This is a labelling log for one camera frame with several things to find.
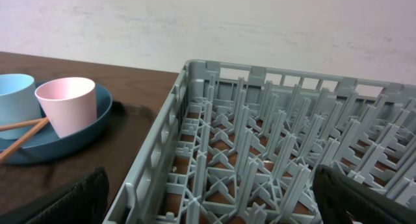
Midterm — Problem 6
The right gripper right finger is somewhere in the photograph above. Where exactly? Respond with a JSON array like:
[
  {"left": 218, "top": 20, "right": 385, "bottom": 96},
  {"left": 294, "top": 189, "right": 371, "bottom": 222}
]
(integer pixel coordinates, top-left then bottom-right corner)
[{"left": 312, "top": 164, "right": 415, "bottom": 224}]

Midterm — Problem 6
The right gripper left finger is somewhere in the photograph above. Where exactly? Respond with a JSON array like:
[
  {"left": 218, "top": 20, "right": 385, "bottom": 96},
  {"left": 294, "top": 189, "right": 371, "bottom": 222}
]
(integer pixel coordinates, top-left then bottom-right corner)
[{"left": 1, "top": 166, "right": 109, "bottom": 224}]

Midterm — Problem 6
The pink cup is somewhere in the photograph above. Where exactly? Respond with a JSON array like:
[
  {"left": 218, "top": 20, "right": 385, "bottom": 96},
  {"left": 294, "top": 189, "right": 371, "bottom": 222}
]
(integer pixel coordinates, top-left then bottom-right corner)
[{"left": 34, "top": 77, "right": 97, "bottom": 138}]

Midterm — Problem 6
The light blue cup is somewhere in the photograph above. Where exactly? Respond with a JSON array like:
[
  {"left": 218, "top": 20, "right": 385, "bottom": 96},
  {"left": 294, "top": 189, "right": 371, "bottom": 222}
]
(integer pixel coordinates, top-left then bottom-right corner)
[{"left": 1, "top": 73, "right": 42, "bottom": 125}]

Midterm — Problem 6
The grey dishwasher rack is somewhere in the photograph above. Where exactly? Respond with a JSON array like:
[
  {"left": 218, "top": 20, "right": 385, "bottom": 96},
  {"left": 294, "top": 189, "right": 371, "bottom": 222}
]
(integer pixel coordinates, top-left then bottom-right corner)
[{"left": 104, "top": 60, "right": 415, "bottom": 223}]

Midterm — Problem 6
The dark blue plate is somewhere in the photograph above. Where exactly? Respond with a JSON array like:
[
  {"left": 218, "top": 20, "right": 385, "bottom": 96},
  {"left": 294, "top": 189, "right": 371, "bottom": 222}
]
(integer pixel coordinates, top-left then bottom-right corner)
[{"left": 4, "top": 84, "right": 112, "bottom": 165}]

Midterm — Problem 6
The left wooden chopstick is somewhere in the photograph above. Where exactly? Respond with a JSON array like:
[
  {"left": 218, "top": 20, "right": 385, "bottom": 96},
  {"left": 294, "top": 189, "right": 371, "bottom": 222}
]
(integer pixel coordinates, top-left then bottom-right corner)
[{"left": 0, "top": 118, "right": 47, "bottom": 132}]

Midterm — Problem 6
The wooden chopstick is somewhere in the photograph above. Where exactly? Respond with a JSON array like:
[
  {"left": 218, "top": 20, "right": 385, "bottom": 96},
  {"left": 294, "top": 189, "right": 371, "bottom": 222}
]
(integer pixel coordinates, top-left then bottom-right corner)
[
  {"left": 0, "top": 118, "right": 47, "bottom": 132},
  {"left": 1, "top": 117, "right": 49, "bottom": 163}
]

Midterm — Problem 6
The right wooden chopstick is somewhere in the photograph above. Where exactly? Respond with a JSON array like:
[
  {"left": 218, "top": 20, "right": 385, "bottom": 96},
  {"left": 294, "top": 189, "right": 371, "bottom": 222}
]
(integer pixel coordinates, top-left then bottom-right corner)
[{"left": 1, "top": 117, "right": 49, "bottom": 163}]

